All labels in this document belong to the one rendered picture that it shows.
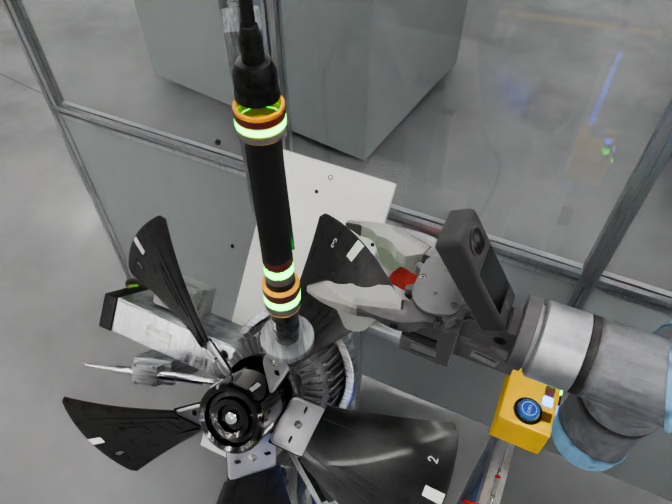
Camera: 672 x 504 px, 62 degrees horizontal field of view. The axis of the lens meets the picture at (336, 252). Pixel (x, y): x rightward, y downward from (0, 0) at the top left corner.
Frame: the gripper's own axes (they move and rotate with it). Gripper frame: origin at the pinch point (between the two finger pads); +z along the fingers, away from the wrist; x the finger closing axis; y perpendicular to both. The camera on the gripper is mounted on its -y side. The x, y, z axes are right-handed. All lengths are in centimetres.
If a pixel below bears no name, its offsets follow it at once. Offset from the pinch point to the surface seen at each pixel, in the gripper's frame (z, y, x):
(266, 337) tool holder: 9.1, 19.7, -1.7
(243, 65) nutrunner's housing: 7.1, -19.6, -1.3
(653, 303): -52, 69, 70
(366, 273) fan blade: 2.3, 23.1, 15.9
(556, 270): -29, 67, 70
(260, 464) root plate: 12, 57, -6
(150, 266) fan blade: 40, 34, 10
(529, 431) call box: -30, 60, 21
